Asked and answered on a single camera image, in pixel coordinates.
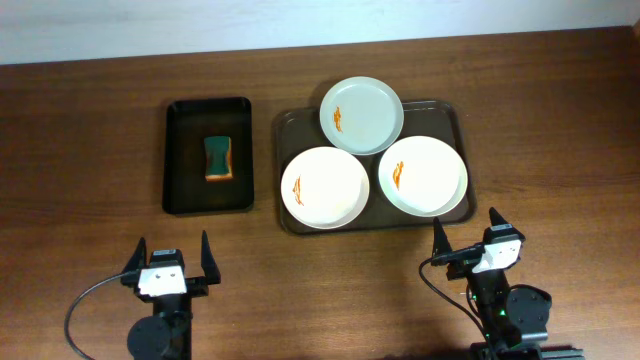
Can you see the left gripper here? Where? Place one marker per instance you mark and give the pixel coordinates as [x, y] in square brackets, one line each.
[196, 285]

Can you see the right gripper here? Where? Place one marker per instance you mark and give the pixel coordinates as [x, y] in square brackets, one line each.
[458, 270]

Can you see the white plate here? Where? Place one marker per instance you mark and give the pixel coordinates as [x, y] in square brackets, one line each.
[422, 176]
[324, 187]

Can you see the green and orange sponge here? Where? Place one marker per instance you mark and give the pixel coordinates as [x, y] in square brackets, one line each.
[218, 151]

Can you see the pale plate top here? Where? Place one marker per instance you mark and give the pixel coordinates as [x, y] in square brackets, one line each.
[361, 115]

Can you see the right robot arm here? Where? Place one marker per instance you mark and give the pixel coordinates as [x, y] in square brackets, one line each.
[511, 317]

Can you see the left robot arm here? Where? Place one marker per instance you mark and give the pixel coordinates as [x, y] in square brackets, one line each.
[167, 333]

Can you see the black rectangular tray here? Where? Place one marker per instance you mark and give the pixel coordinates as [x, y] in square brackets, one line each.
[188, 123]

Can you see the brown serving tray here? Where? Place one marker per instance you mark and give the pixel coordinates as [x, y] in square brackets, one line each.
[298, 130]

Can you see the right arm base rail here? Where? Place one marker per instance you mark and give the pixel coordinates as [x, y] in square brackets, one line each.
[482, 352]

